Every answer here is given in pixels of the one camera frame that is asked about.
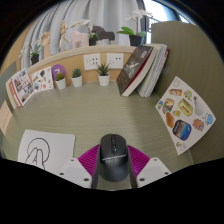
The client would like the small white orchid, black pot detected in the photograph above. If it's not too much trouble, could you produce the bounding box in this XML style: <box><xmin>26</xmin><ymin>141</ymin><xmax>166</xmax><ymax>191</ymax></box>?
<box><xmin>19</xmin><ymin>41</ymin><xmax>43</xmax><ymax>66</ymax></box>

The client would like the wooden mannequin figure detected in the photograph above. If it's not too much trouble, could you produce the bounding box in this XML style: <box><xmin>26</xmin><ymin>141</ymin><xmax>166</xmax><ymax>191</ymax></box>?
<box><xmin>58</xmin><ymin>19</ymin><xmax>69</xmax><ymax>52</ymax></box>

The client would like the colourful sticker sheet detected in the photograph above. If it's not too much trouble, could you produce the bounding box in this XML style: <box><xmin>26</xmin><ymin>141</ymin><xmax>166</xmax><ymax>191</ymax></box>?
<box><xmin>155</xmin><ymin>76</ymin><xmax>217</xmax><ymax>156</ymax></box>

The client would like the white wall outlet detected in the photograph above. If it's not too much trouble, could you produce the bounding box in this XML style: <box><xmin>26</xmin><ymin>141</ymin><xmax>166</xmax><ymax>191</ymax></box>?
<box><xmin>83</xmin><ymin>53</ymin><xmax>102</xmax><ymax>71</ymax></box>
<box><xmin>106</xmin><ymin>52</ymin><xmax>125</xmax><ymax>70</ymax></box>

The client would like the large white orchid, black pot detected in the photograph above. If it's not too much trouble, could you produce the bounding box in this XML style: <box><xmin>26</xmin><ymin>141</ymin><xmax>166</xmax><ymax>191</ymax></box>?
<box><xmin>116</xmin><ymin>9</ymin><xmax>154</xmax><ymax>47</ymax></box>

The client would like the wooden desk ledge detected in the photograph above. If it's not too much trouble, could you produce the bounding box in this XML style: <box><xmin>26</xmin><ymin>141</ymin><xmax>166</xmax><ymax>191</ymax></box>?
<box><xmin>4</xmin><ymin>44</ymin><xmax>138</xmax><ymax>101</ymax></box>

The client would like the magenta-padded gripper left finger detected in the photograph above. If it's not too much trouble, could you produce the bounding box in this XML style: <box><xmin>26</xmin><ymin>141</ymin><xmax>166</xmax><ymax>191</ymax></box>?
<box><xmin>59</xmin><ymin>144</ymin><xmax>101</xmax><ymax>190</ymax></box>

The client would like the dark wooden horse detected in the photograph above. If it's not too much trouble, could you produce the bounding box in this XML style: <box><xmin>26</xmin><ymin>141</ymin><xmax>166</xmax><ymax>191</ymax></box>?
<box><xmin>91</xmin><ymin>25</ymin><xmax>116</xmax><ymax>46</ymax></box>

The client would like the black computer mouse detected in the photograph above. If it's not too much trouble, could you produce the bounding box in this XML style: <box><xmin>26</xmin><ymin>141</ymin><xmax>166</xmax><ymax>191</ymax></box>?
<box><xmin>99</xmin><ymin>133</ymin><xmax>130</xmax><ymax>183</ymax></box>

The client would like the white card with drawings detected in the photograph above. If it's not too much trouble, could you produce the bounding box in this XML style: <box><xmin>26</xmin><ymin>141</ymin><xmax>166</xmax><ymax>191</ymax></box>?
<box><xmin>31</xmin><ymin>65</ymin><xmax>55</xmax><ymax>93</ymax></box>

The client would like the window with dark frame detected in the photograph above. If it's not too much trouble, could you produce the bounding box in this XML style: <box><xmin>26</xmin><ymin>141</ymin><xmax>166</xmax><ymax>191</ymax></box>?
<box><xmin>143</xmin><ymin>0</ymin><xmax>188</xmax><ymax>44</ymax></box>

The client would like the purple round sign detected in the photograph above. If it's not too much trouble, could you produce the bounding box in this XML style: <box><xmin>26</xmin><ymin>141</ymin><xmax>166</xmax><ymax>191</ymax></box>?
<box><xmin>51</xmin><ymin>63</ymin><xmax>67</xmax><ymax>82</ymax></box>

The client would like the white printed mouse pad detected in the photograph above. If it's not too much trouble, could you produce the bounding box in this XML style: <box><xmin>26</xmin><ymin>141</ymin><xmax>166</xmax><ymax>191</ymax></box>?
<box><xmin>17</xmin><ymin>129</ymin><xmax>76</xmax><ymax>175</ymax></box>

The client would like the white orchid behind horses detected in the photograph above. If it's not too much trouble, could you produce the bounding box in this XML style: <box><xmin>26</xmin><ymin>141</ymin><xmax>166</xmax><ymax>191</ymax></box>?
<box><xmin>70</xmin><ymin>18</ymin><xmax>98</xmax><ymax>47</ymax></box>

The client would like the magazine with photo cover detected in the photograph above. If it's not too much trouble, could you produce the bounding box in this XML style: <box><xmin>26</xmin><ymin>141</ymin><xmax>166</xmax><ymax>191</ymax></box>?
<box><xmin>8</xmin><ymin>68</ymin><xmax>37</xmax><ymax>108</ymax></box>

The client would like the black book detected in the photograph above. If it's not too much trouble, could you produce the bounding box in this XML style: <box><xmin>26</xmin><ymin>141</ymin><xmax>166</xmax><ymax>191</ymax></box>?
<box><xmin>115</xmin><ymin>45</ymin><xmax>158</xmax><ymax>97</ymax></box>

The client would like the grey curtain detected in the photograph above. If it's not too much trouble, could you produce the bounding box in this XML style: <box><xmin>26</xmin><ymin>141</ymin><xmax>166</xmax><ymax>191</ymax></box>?
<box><xmin>20</xmin><ymin>0</ymin><xmax>146</xmax><ymax>69</ymax></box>

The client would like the green felt divider panel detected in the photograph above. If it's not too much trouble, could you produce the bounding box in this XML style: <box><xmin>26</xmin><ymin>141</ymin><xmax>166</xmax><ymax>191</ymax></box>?
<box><xmin>150</xmin><ymin>20</ymin><xmax>224</xmax><ymax>164</ymax></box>
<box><xmin>0</xmin><ymin>61</ymin><xmax>18</xmax><ymax>101</ymax></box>

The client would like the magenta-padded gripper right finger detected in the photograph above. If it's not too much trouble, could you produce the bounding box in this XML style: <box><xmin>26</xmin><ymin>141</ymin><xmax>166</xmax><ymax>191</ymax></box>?
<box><xmin>128</xmin><ymin>144</ymin><xmax>172</xmax><ymax>189</ymax></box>

